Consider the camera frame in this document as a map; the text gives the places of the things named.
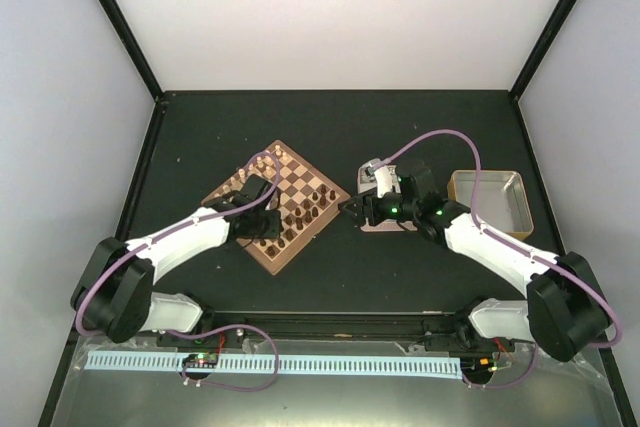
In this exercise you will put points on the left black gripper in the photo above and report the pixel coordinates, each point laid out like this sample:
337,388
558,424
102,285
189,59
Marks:
274,228

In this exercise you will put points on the pink metal tin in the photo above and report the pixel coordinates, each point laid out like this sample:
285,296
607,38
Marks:
387,226

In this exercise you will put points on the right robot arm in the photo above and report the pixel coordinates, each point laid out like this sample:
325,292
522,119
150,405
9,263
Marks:
561,312

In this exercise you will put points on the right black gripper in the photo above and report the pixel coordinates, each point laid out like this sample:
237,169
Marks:
363,203

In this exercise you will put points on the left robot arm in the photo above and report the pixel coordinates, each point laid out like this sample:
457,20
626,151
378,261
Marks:
116,294

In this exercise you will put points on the white chess pieces group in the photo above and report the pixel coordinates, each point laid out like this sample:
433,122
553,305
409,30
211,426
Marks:
264,165

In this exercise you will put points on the wooden chess board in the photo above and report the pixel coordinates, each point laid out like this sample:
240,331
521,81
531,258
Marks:
302,179

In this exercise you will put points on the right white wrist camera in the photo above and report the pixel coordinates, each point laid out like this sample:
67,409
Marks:
380,181

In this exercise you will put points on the gold metal tin lid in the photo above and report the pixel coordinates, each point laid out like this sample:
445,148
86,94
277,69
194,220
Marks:
501,199

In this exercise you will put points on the black frame post left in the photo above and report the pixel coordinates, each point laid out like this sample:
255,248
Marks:
127,38

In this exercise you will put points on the black frame post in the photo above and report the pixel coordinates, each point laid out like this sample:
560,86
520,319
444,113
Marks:
127,38
552,28

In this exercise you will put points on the light blue cable duct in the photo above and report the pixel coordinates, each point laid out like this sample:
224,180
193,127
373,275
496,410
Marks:
265,364

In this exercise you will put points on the black frame post right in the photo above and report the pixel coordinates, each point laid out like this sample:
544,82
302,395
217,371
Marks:
552,28

